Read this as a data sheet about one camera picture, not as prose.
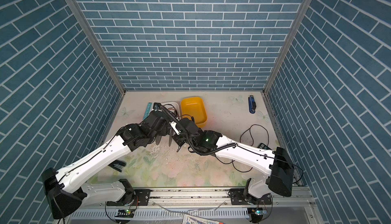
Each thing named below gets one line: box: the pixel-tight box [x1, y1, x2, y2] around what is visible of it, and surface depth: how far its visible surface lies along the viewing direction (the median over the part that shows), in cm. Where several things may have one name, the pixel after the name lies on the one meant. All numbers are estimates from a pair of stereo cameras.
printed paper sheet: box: [182, 213, 226, 224], surface depth 68 cm
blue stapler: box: [247, 95, 257, 114], surface depth 110 cm
